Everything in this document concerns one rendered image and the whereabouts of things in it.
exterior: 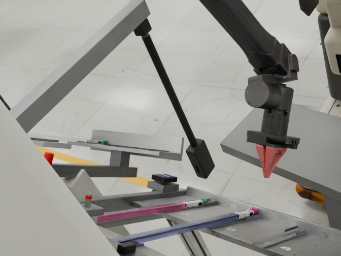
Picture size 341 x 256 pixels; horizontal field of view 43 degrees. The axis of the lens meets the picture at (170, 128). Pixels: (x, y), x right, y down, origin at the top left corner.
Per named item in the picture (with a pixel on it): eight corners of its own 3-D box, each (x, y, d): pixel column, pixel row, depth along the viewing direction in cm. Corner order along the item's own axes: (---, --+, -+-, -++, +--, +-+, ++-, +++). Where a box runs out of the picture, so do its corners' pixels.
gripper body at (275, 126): (287, 146, 91) (293, 111, 90) (244, 138, 97) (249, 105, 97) (299, 146, 96) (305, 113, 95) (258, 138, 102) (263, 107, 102)
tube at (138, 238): (251, 213, 95) (252, 208, 95) (257, 215, 94) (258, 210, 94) (62, 257, 55) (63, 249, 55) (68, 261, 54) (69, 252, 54)
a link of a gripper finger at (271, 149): (269, 181, 93) (275, 138, 92) (240, 173, 98) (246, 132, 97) (282, 179, 98) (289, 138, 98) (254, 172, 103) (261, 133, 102)
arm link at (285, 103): (299, 86, 96) (276, 83, 100) (284, 82, 91) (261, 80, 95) (294, 116, 96) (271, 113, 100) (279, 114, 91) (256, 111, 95)
